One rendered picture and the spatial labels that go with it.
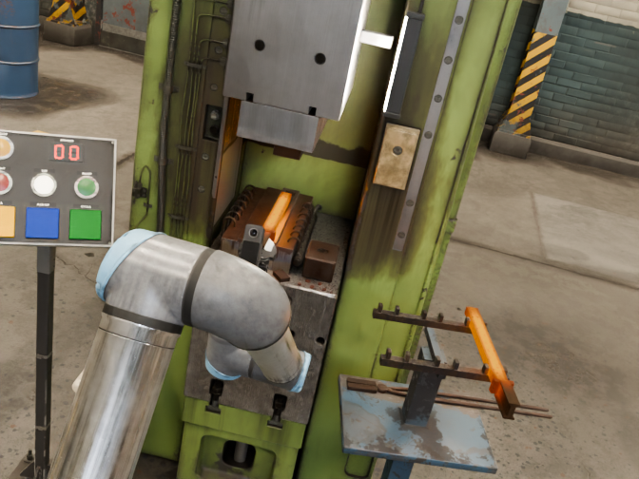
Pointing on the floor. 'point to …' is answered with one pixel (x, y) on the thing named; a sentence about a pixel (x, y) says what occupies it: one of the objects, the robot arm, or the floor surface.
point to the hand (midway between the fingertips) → (263, 237)
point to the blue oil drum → (19, 48)
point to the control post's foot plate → (29, 469)
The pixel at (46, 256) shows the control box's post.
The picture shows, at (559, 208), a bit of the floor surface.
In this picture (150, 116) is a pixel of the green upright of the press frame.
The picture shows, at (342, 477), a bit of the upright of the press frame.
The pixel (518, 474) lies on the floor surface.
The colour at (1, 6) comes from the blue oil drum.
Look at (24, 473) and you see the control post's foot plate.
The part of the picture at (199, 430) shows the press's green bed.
